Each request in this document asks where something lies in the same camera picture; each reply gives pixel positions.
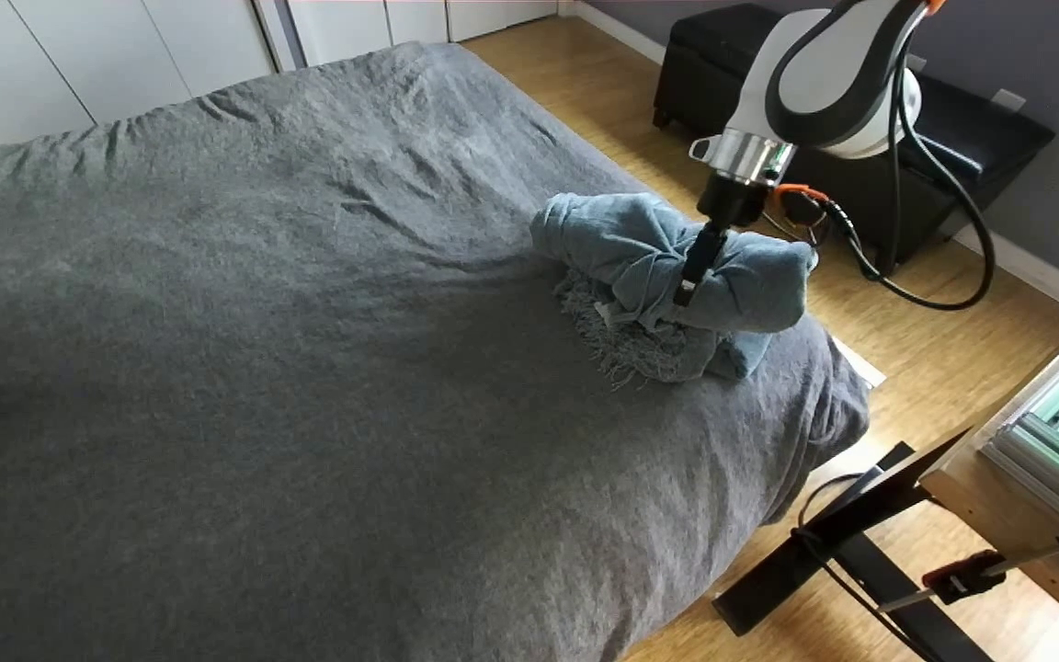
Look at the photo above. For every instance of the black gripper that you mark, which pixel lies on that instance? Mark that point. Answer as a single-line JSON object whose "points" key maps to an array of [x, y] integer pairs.
{"points": [[732, 203]]}

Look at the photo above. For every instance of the blue fringed throw blanket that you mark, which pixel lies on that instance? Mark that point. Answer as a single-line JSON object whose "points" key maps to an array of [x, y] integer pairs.
{"points": [[753, 280]]}

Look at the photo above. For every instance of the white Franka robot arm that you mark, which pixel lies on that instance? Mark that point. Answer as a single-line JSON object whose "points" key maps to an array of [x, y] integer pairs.
{"points": [[824, 77]]}

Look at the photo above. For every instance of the black leather storage bench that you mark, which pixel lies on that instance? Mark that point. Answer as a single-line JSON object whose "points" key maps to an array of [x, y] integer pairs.
{"points": [[715, 62]]}

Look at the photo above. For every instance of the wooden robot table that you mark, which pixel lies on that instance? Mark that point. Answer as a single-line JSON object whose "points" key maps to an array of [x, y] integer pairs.
{"points": [[995, 504]]}

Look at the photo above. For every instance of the bed with grey duvet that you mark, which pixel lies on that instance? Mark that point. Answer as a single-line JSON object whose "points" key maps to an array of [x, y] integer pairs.
{"points": [[247, 368]]}

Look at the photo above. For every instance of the white wardrobe doors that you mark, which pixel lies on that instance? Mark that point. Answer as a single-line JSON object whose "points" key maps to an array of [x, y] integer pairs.
{"points": [[127, 50]]}

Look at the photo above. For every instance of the black metal stand frame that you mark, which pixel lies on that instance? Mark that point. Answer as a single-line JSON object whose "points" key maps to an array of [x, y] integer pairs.
{"points": [[855, 515]]}

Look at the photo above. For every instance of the white wall outlet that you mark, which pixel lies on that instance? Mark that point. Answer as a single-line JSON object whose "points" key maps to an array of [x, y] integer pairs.
{"points": [[1014, 97]]}

